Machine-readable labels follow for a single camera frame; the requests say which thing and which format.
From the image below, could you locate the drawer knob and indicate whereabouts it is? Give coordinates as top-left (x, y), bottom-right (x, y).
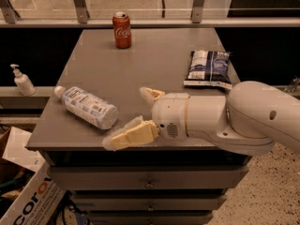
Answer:
top-left (147, 204), bottom-right (155, 212)
top-left (144, 179), bottom-right (155, 188)

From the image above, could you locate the metal clamp bracket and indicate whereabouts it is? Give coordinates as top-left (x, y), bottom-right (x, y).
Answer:
top-left (283, 76), bottom-right (300, 93)

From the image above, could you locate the white cardboard box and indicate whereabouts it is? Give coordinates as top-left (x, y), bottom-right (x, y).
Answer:
top-left (0, 127), bottom-right (65, 225)

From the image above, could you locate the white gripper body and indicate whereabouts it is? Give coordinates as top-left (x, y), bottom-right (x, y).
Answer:
top-left (152, 93), bottom-right (189, 140)

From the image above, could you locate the top drawer knob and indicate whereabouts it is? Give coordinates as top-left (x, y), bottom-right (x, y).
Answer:
top-left (144, 179), bottom-right (155, 188)

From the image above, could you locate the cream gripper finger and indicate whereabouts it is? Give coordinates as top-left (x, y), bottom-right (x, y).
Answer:
top-left (102, 115), bottom-right (159, 151)
top-left (140, 87), bottom-right (165, 107)

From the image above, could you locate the grey drawer cabinet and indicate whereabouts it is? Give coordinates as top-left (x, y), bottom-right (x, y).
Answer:
top-left (27, 28), bottom-right (249, 225)

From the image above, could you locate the white pump dispenser bottle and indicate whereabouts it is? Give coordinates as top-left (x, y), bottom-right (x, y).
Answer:
top-left (10, 64), bottom-right (36, 96)

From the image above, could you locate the blue chip bag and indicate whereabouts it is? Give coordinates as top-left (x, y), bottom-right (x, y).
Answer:
top-left (184, 50), bottom-right (233, 89)

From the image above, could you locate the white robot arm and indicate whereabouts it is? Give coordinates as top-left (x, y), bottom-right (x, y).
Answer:
top-left (102, 82), bottom-right (300, 156)

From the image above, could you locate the red Coca-Cola can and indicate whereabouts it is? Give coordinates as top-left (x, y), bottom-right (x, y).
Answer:
top-left (112, 11), bottom-right (131, 49)

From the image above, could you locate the blue plastic water bottle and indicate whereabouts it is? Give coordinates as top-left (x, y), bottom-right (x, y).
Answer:
top-left (54, 86), bottom-right (118, 130)

